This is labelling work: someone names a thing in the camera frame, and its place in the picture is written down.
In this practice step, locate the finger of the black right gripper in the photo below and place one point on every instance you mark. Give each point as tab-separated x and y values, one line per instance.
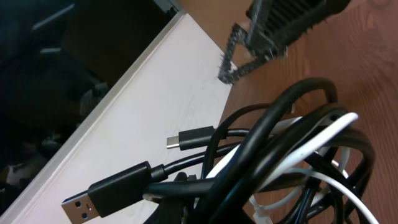
275	24
242	56

